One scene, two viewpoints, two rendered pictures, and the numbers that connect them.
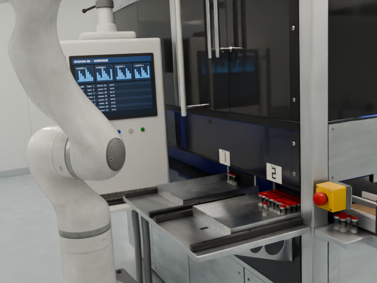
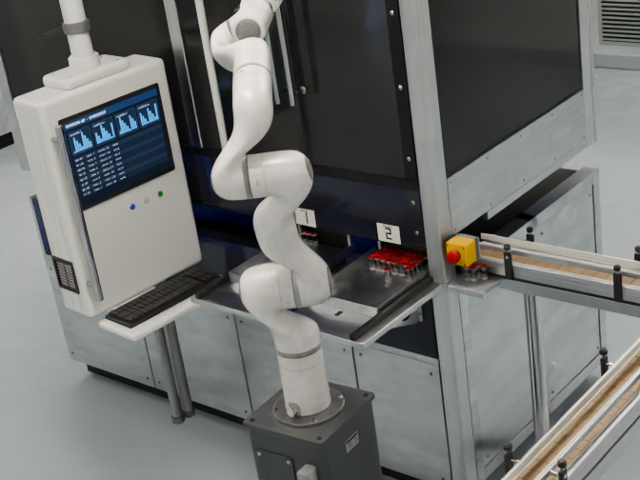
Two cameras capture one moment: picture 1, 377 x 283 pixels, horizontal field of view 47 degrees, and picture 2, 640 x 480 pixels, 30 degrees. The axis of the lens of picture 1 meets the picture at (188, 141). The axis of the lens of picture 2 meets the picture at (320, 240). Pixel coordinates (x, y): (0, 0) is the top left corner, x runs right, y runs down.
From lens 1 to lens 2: 228 cm
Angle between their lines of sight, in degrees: 26
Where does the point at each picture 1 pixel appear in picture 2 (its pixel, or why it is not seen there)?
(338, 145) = (456, 196)
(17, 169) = not seen: outside the picture
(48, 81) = (292, 241)
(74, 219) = (303, 341)
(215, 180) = not seen: hidden behind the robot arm
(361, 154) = (475, 196)
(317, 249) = (450, 304)
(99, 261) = (322, 370)
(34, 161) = (260, 302)
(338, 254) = (467, 302)
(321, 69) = (436, 129)
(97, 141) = (322, 275)
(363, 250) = not seen: hidden behind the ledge
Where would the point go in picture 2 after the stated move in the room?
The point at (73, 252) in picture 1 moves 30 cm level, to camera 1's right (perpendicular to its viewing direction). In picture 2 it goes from (304, 368) to (406, 330)
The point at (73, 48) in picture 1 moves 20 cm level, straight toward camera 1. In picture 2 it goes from (61, 108) to (92, 118)
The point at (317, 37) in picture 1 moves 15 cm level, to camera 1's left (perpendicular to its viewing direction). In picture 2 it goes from (430, 100) to (384, 113)
